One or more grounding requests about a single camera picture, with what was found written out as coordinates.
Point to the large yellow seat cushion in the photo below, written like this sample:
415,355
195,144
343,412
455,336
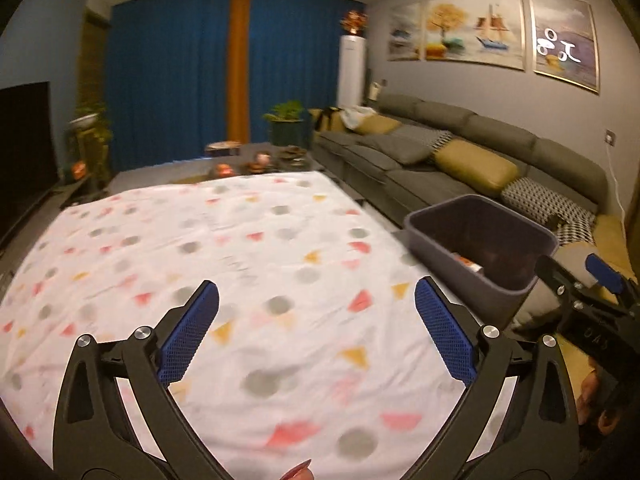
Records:
612,240

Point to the grey plastic bin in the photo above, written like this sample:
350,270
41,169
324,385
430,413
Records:
465,280

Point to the person's right hand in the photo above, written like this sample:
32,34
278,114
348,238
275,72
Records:
595,400

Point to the black television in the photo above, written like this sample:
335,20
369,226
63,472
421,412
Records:
25,160

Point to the grey fabric sofa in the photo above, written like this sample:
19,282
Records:
500,130

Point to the small pink figurine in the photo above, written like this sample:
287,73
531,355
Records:
263,160

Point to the trailing green plant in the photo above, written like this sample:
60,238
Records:
92,115

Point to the patterned white tablecloth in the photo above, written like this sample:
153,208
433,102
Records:
275,240

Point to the wall socket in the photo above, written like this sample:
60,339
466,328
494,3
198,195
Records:
611,137

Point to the small white appliance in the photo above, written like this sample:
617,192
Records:
374,90

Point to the wide sailboat painting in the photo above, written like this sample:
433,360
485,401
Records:
472,30

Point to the blue curtain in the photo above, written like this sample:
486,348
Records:
170,80
300,60

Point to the light grey cushion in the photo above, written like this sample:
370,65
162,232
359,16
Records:
531,305

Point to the person's left hand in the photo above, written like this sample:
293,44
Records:
299,471

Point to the orange fruit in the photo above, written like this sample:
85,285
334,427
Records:
222,168

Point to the red flower ornament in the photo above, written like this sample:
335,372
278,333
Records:
354,22

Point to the brown wooden wall panel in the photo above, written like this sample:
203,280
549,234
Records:
92,60

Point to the orange curtain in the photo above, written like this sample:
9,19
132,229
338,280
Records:
239,65

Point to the flat grey cushion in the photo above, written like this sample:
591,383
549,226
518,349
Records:
400,149

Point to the small yellow cushion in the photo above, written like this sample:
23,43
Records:
377,124

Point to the potted green plant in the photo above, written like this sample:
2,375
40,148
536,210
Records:
285,120

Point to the white standing air conditioner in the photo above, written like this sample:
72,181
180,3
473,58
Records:
351,72

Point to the purple framed painting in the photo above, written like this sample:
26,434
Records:
562,42

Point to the gold plant stand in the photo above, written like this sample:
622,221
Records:
92,157

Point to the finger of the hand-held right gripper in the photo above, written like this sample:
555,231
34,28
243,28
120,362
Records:
556,271
605,271

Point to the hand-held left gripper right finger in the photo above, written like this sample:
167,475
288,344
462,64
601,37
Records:
447,330

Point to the black white patterned cushion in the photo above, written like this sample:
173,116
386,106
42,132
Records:
580,227
535,195
435,139

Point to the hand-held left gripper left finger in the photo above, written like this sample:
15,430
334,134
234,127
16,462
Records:
192,330

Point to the small landscape painting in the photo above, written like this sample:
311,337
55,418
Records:
404,32

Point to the white cloth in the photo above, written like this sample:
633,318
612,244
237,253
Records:
356,116

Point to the orange glowing ornament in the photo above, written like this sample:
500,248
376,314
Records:
79,169

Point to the fruit plate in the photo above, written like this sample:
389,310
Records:
222,148

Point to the plump yellow cushion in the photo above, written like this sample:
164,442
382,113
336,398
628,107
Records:
475,165

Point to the dark coffee table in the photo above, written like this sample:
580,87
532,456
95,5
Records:
311,163

